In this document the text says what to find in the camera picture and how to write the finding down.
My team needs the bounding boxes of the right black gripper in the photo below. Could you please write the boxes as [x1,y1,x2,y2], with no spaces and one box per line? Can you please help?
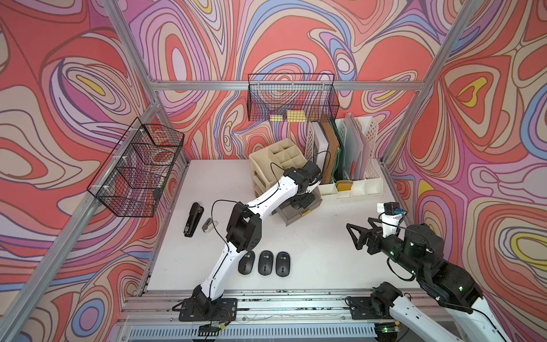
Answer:
[346,217,425,278]

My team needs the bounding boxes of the beige drawer organizer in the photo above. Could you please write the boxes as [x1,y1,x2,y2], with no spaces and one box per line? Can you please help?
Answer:
[249,138,307,197]

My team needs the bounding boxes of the black computer mouse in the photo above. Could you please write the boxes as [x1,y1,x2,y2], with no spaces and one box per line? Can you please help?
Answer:
[291,198,313,209]
[276,252,291,277]
[238,251,256,275]
[258,250,274,276]

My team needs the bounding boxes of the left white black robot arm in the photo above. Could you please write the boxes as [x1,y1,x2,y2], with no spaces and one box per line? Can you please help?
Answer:
[191,161,322,315]

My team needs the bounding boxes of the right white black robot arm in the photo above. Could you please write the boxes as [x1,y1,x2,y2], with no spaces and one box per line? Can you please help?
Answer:
[346,217,510,341]

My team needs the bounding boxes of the brown cardboard folder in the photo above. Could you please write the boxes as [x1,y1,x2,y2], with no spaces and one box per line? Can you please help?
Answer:
[321,121,340,185]

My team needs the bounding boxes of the green folder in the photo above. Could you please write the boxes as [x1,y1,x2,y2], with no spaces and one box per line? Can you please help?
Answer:
[331,121,347,182]

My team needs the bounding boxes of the white book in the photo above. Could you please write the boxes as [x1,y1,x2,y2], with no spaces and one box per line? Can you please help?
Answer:
[311,122,329,171]

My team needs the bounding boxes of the white file rack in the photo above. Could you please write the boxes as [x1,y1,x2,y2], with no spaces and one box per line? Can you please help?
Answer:
[305,115,384,201]

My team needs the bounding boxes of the translucent grey folders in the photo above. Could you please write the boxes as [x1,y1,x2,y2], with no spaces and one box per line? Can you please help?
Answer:
[343,113,364,180]

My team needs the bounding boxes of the yellow sticky notes pad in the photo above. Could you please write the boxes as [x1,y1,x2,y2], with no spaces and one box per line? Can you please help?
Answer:
[286,110,308,123]

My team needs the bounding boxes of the black stapler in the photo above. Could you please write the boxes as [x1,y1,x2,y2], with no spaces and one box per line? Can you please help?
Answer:
[184,202,204,237]

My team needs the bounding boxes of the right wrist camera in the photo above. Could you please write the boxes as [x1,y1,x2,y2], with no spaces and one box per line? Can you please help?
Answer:
[377,202,407,238]

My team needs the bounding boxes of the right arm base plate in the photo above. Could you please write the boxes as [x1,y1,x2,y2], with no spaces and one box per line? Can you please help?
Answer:
[344,296,386,320]

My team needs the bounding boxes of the back black wire basket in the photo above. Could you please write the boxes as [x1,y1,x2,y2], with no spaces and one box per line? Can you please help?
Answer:
[247,71,340,123]

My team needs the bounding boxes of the black wire basket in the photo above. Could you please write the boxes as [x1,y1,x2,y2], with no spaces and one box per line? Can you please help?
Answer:
[87,118,185,217]
[247,71,340,123]

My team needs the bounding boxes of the aluminium rail base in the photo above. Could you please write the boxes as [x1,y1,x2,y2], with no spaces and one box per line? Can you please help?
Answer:
[106,288,479,342]

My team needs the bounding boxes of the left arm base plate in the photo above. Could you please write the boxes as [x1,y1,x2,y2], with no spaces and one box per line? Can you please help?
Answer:
[172,298,238,323]

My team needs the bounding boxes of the left black wire basket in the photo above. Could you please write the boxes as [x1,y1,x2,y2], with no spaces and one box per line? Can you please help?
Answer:
[87,118,185,217]

